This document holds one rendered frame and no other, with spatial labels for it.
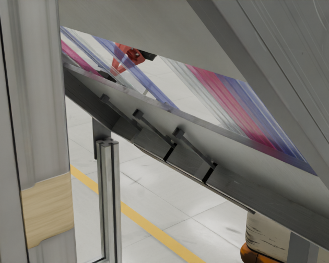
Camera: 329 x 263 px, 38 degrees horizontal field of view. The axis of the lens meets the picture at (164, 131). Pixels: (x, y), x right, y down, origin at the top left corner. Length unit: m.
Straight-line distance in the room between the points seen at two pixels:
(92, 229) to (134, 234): 0.17
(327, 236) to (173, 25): 0.43
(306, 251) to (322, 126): 0.98
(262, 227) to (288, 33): 1.35
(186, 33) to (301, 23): 0.14
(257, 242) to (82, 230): 0.71
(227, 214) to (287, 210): 1.30
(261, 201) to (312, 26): 0.53
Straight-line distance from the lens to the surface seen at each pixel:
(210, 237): 1.90
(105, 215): 1.18
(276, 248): 1.59
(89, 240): 1.89
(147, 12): 0.40
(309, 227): 0.73
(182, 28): 0.38
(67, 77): 0.97
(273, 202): 0.77
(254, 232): 1.60
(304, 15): 0.26
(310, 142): 0.30
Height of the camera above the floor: 1.09
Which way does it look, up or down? 22 degrees down
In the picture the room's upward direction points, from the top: 1 degrees clockwise
